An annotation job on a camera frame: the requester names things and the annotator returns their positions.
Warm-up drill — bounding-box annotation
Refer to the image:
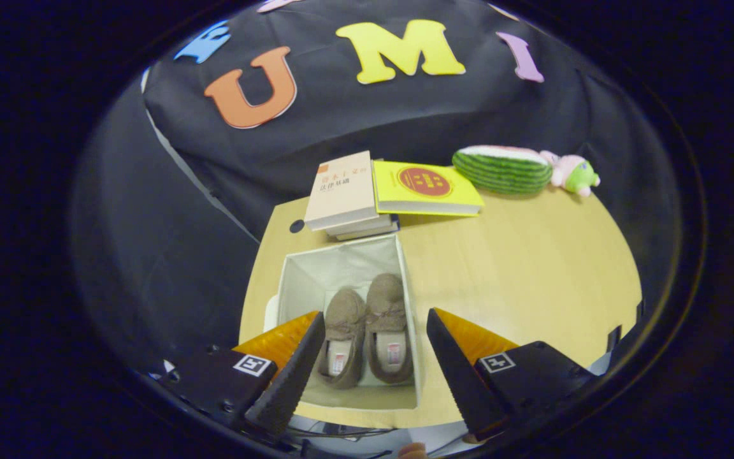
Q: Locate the brown felt shoe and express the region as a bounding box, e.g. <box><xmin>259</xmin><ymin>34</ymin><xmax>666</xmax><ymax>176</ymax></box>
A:
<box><xmin>364</xmin><ymin>273</ymin><xmax>414</xmax><ymax>385</ymax></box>
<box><xmin>316</xmin><ymin>288</ymin><xmax>368</xmax><ymax>390</ymax></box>

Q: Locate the beige fabric storage box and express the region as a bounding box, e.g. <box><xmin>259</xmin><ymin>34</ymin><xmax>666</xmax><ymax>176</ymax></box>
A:
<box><xmin>264</xmin><ymin>233</ymin><xmax>422</xmax><ymax>410</ymax></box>

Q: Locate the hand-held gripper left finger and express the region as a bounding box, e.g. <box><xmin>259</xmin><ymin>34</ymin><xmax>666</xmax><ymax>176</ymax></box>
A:
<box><xmin>157</xmin><ymin>311</ymin><xmax>327</xmax><ymax>444</ymax></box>

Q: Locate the grey book stack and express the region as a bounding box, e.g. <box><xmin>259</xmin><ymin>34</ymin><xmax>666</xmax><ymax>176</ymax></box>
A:
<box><xmin>325</xmin><ymin>214</ymin><xmax>401</xmax><ymax>242</ymax></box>

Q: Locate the yellow book with red circle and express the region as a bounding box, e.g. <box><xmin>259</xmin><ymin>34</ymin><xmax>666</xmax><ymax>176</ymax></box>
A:
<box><xmin>372</xmin><ymin>159</ymin><xmax>486</xmax><ymax>217</ymax></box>

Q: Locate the beige book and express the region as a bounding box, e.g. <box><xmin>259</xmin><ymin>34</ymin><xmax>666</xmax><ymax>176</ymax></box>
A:
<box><xmin>304</xmin><ymin>150</ymin><xmax>380</xmax><ymax>231</ymax></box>

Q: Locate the watermelon slice plush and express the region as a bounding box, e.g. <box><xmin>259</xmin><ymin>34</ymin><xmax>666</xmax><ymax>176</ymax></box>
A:
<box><xmin>452</xmin><ymin>145</ymin><xmax>554</xmax><ymax>196</ymax></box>

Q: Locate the pink and green plush toy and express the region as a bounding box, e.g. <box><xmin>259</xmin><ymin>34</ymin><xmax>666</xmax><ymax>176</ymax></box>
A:
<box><xmin>540</xmin><ymin>150</ymin><xmax>601</xmax><ymax>197</ymax></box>

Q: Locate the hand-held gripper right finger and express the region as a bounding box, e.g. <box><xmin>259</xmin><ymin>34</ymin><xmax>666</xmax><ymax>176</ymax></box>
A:
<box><xmin>426</xmin><ymin>308</ymin><xmax>597</xmax><ymax>442</ymax></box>

